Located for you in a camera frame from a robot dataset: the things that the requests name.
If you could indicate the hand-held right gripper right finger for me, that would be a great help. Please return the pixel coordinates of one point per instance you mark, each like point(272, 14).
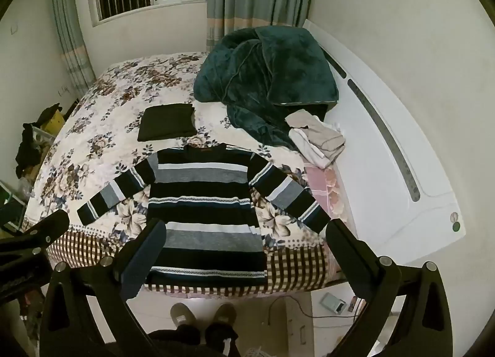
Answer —
point(348, 250)

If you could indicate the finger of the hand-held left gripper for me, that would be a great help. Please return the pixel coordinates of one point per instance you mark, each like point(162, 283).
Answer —
point(50, 225)
point(21, 279)

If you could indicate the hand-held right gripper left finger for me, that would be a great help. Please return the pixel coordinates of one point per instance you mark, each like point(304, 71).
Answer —
point(142, 254)

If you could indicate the striped knit sweater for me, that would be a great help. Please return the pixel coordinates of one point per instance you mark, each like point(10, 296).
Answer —
point(205, 190)

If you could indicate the dark clothes pile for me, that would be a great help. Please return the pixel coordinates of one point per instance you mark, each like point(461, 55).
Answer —
point(28, 148)

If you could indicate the small grey device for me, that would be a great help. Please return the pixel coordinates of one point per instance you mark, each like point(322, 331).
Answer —
point(331, 303)

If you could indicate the pink floral pillow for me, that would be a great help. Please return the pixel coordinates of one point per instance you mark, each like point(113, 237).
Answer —
point(328, 190)

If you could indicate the grey slipper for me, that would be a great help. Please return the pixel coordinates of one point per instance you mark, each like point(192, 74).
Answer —
point(183, 315)
point(225, 314)

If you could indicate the white bed headboard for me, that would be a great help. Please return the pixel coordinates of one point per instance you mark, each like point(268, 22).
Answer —
point(390, 171)

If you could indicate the yellow cardboard box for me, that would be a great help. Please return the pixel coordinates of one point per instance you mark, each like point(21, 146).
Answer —
point(54, 123)

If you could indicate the beige folded garment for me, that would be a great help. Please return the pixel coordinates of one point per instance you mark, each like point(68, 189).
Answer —
point(328, 140)

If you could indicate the white folded garment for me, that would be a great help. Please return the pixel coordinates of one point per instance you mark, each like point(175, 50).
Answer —
point(307, 146)

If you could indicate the floral bed quilt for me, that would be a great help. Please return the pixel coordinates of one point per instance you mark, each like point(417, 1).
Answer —
point(112, 109)

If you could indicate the black folded garment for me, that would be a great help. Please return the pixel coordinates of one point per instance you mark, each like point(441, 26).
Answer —
point(168, 123)

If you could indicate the teal plush blanket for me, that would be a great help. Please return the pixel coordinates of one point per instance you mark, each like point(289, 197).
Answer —
point(267, 78)

